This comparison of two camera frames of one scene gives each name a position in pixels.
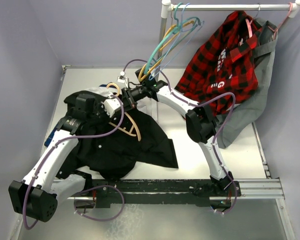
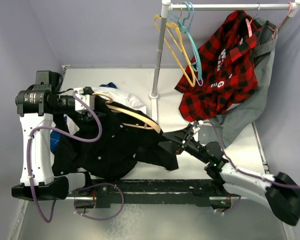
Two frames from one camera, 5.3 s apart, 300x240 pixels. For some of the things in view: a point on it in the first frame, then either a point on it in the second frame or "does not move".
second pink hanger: x=249 y=24 does not move
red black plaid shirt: x=222 y=69 does not move
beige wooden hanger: x=129 y=131 → x=115 y=107
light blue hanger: x=163 y=62 → x=199 y=77
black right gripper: x=128 y=100 → x=185 y=134
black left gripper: x=107 y=118 → x=87 y=116
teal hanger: x=175 y=32 → x=184 y=28
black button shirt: x=111 y=141 does not move
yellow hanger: x=176 y=38 → x=171 y=34
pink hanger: x=276 y=30 does not move
